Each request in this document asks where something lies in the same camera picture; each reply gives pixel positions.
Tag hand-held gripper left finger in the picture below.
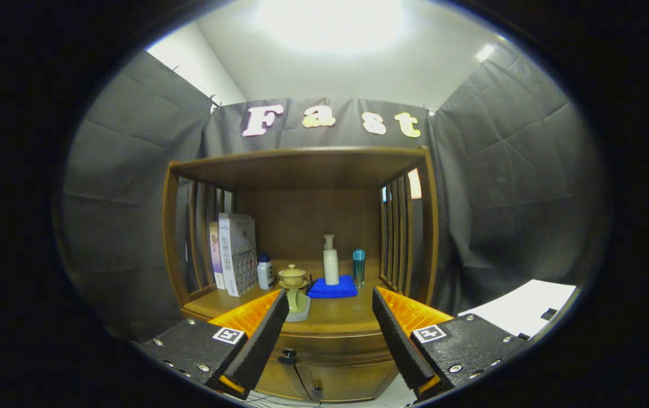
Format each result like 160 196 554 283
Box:
138 288 291 400

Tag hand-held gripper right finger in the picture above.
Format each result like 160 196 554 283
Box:
372 286 529 402

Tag pale yellow object grey base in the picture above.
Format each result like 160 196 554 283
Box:
285 288 311 322

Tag brown wooden drawer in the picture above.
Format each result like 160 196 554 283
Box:
265 330 398 368

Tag wooden cabinet door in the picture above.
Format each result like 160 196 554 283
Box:
296 363 399 403
254 360 305 400

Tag brown wooden countertop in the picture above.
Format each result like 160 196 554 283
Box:
181 260 416 336

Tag brown wooden cabinet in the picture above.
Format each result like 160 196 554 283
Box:
161 146 439 404

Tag white bottle blue cap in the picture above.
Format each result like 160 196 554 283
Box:
257 252 275 291

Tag yellow lidded tea cup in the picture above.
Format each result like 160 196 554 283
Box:
277 264 308 290

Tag white patterned book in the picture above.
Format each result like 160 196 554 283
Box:
218 213 259 298

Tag blue folded cloth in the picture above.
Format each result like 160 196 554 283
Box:
306 275 358 299

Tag purple pink book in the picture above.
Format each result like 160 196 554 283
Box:
209 221 227 290

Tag white pump bottle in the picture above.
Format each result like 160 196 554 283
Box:
323 234 340 286

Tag white grey machine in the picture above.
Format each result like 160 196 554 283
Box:
458 279 577 341

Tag black backdrop cloth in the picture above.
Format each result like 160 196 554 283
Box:
61 40 608 341

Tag large ceiling light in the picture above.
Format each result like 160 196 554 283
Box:
257 0 407 52

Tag black floor cables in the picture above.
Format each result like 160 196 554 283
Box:
242 394 325 408

